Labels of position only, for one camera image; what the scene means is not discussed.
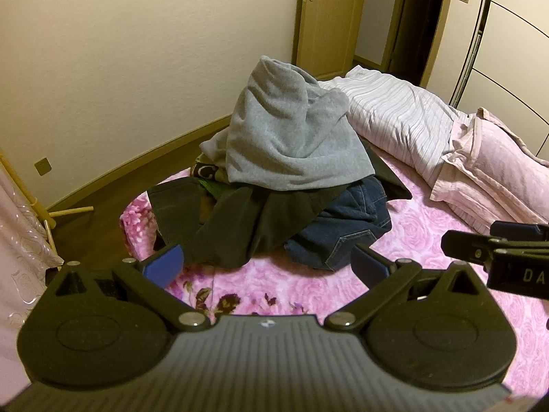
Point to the dark grey garment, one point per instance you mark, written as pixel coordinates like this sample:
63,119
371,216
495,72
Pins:
176,206

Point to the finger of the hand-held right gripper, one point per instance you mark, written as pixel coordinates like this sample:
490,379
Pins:
519,231
467,246

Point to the blue jeans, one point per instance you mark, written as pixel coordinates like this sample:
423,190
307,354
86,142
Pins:
343,223

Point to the black garment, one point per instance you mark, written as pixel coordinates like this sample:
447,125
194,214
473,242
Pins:
257,223

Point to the pink rose blanket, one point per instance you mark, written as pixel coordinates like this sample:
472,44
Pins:
429,231

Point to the pink pillow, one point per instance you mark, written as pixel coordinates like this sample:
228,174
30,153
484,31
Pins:
493,167

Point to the cream wardrobe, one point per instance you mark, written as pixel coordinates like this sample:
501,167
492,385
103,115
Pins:
514,43

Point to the striped pink duvet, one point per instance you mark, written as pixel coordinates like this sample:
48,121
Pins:
399,116

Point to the green printed garment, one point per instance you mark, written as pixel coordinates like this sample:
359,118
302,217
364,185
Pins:
206,174

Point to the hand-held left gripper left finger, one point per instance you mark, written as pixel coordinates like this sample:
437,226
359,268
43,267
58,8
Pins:
163,262

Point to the pale wooden rack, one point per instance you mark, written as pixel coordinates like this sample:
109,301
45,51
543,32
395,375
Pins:
68,211

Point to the wooden door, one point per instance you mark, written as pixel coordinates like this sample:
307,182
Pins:
330,30

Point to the gold wall socket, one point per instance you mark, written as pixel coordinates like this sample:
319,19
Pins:
43,166

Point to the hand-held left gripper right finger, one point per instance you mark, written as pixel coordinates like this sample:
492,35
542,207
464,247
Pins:
369,267

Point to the pink sheer curtain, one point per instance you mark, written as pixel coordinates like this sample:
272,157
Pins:
17,244

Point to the wooden skirting board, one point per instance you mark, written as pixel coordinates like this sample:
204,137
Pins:
128,163

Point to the grey sweater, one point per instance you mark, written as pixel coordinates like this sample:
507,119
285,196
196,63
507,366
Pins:
278,137

